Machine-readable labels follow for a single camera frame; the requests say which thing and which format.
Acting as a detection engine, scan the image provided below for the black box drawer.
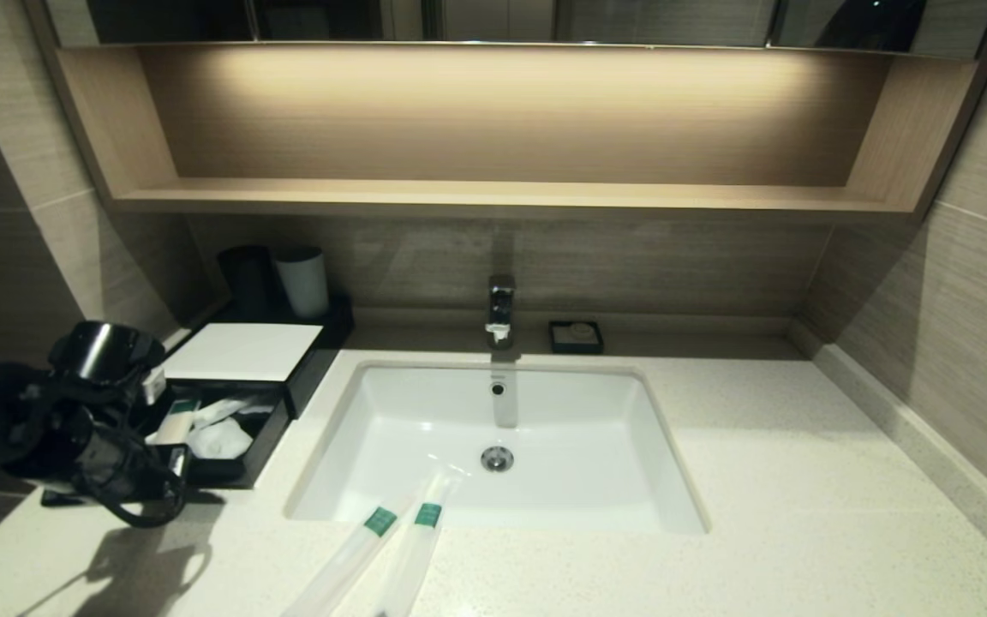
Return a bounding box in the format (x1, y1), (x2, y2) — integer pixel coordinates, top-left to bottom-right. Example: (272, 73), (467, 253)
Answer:
(138, 380), (293, 489)

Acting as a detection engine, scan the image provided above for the toothbrush packet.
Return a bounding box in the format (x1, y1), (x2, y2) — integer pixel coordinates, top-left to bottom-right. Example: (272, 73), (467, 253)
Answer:
(378, 463), (470, 617)
(279, 493), (413, 617)

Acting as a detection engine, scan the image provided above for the black amenity box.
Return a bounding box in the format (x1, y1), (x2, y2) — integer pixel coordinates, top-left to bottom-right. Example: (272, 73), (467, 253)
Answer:
(164, 294), (356, 421)

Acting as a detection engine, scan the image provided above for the clear plastic amenity packet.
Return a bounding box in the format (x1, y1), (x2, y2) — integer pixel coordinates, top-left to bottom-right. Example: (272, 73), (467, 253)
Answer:
(188, 417), (254, 461)

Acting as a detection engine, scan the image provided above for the black cup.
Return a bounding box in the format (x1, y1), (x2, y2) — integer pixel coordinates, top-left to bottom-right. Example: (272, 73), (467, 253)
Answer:
(218, 245), (278, 321)

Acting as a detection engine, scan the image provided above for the white cup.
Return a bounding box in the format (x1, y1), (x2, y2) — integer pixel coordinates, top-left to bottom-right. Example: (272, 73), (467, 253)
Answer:
(274, 246), (330, 320)

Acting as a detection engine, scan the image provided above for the chrome faucet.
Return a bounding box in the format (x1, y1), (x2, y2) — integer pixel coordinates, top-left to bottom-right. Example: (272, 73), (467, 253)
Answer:
(486, 274), (517, 350)

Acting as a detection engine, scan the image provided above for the black soap dish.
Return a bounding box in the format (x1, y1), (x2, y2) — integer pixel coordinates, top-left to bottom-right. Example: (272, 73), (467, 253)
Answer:
(548, 320), (605, 355)

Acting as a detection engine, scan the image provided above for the white sink basin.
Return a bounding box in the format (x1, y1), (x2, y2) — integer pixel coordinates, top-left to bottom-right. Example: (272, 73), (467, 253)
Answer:
(286, 362), (709, 536)

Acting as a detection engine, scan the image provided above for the light wooden wall shelf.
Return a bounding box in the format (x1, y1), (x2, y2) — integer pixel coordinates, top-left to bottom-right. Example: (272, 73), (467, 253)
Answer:
(24, 39), (987, 225)

